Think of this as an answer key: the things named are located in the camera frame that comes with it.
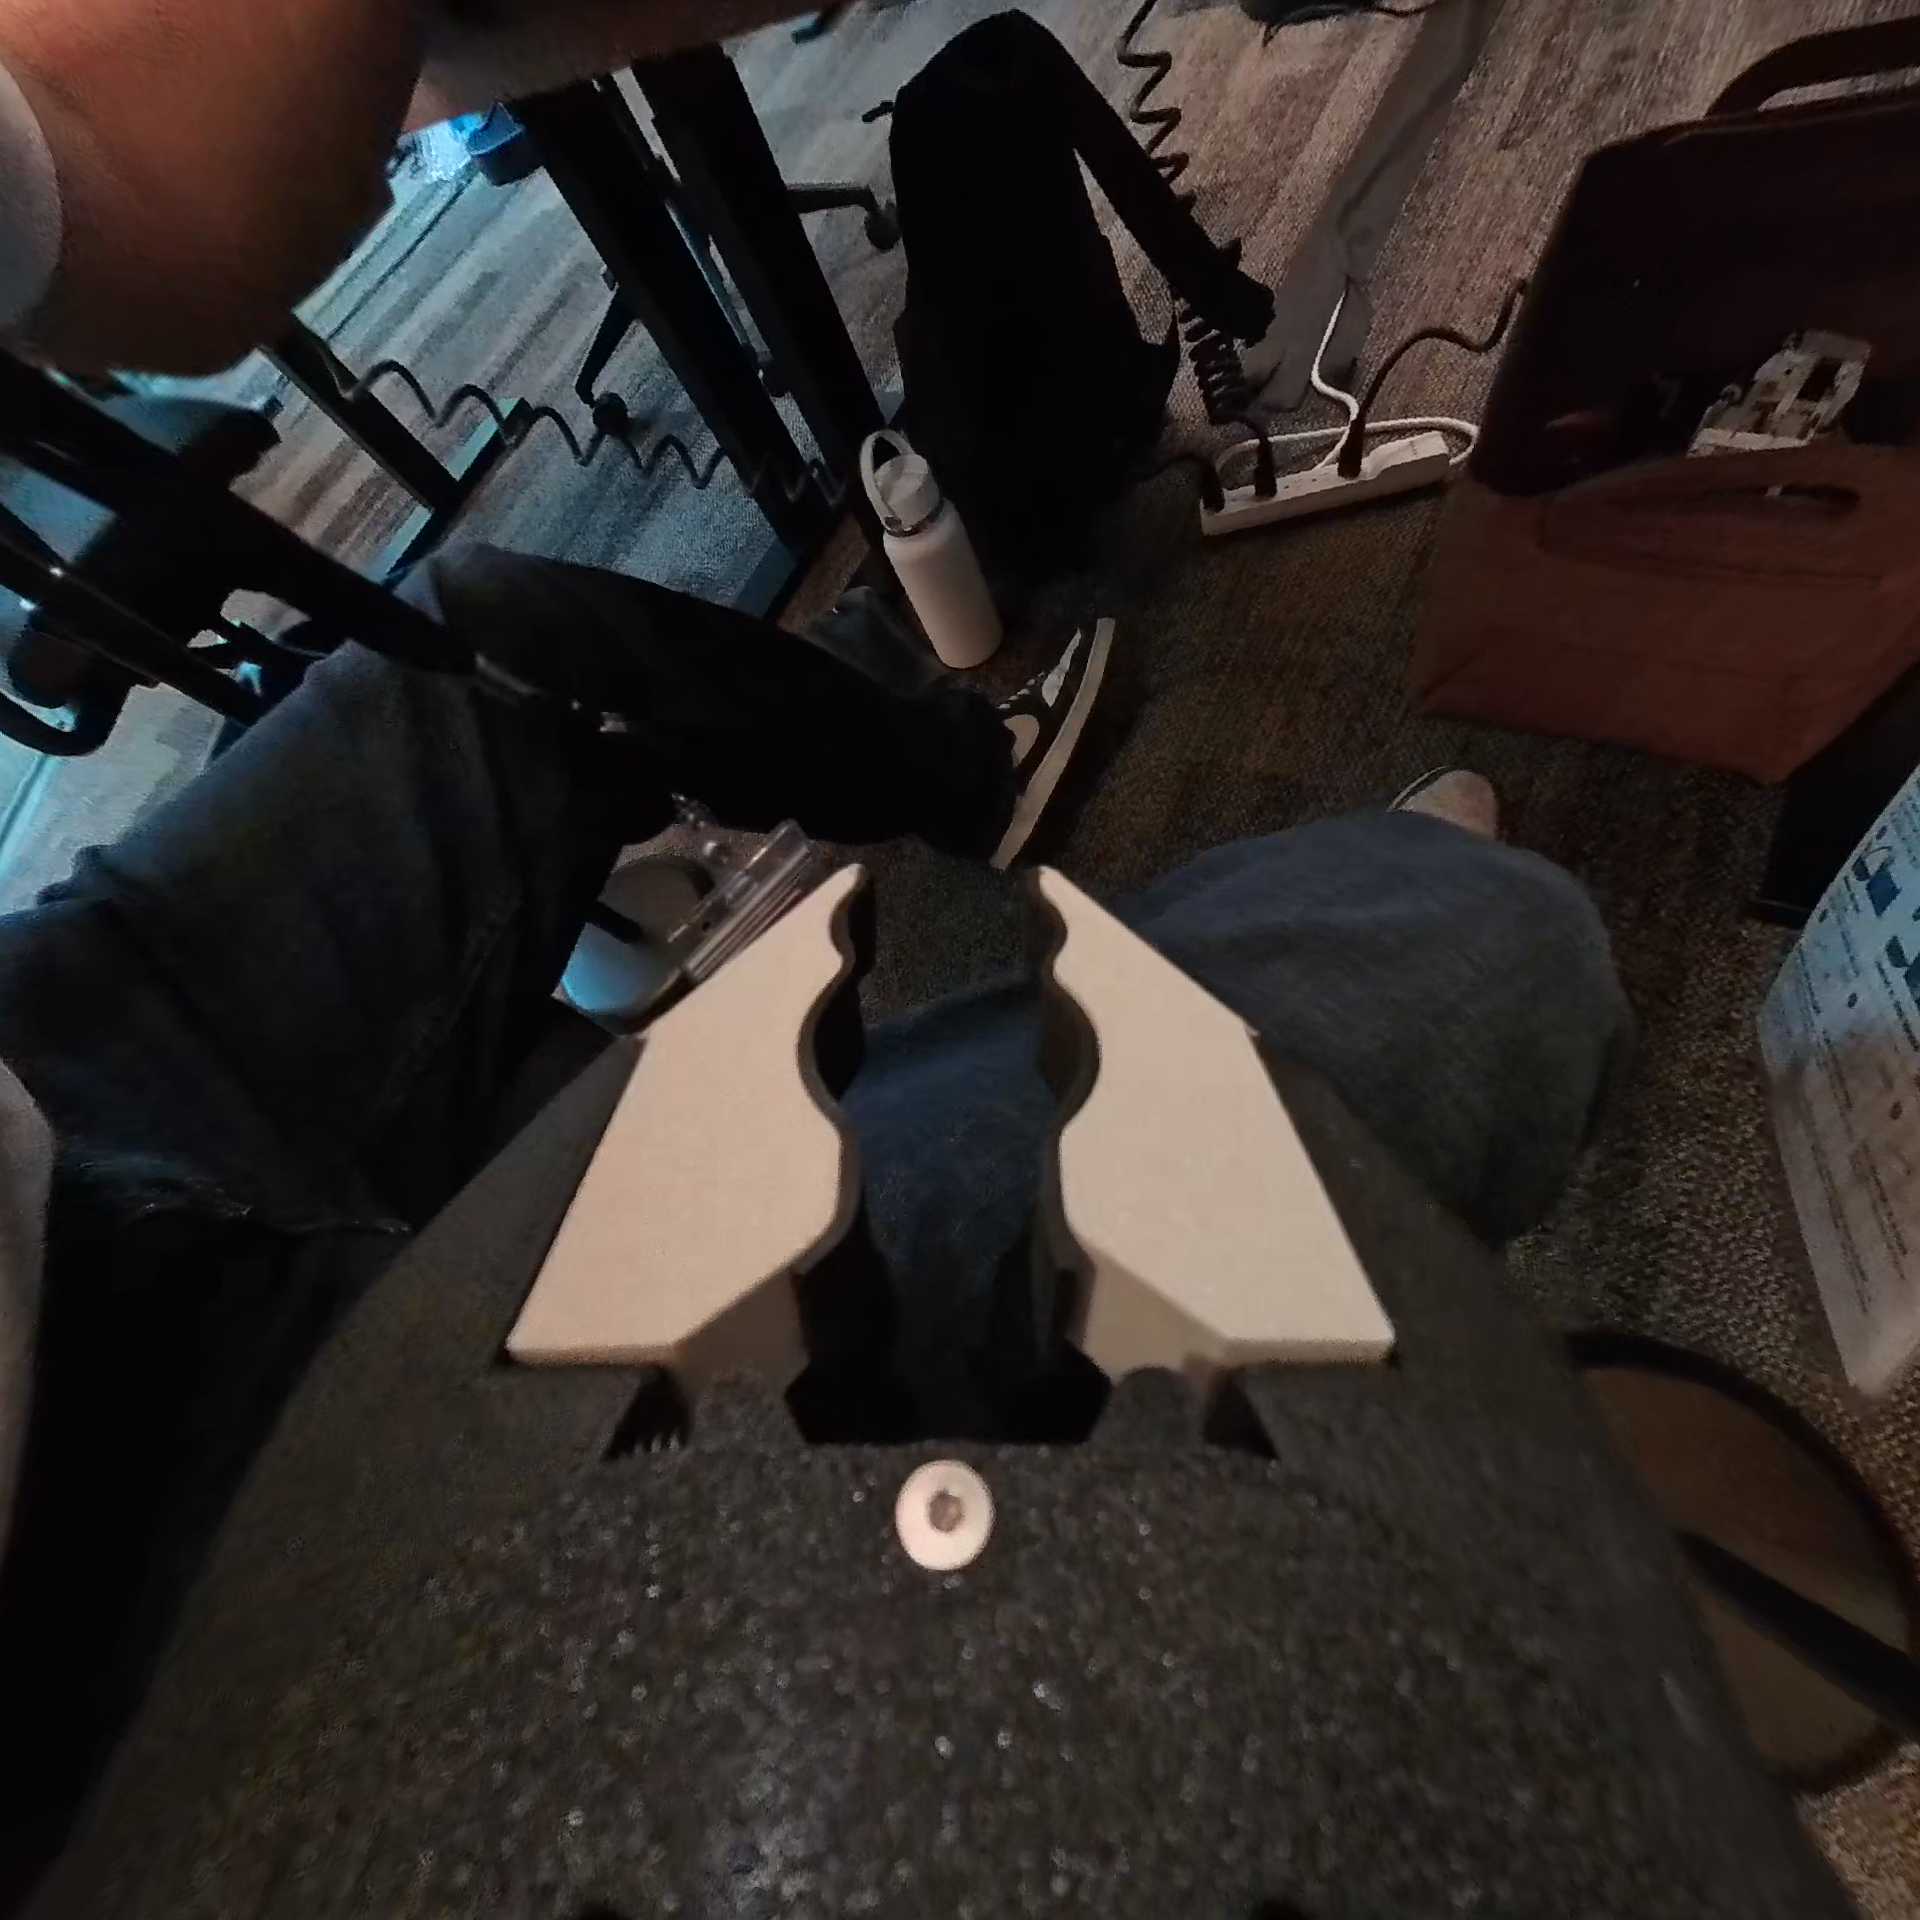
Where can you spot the person's grey shoe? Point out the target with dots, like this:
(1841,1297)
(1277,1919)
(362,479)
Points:
(1446,799)

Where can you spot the brown cardboard box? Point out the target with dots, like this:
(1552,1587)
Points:
(1693,599)

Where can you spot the person's left forearm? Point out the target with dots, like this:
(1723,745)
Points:
(194,164)

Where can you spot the black table leg frame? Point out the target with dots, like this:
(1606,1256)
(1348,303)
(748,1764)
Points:
(704,300)

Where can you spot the white printed sheet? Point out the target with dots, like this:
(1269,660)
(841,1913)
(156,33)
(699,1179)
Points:
(1860,1124)

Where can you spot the white water bottle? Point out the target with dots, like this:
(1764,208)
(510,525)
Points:
(937,570)

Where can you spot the black and white sneaker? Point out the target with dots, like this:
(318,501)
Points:
(1059,720)

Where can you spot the person's blue jeans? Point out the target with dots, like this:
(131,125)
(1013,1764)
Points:
(374,900)

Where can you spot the round brown seat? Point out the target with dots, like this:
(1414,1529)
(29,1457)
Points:
(1723,1500)

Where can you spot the black backpack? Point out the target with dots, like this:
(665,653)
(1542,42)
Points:
(1019,300)

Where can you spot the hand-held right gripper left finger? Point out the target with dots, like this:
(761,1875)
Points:
(691,1184)

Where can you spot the white power strip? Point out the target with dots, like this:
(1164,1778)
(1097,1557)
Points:
(1336,480)

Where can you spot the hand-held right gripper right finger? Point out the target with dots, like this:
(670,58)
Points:
(1214,1184)

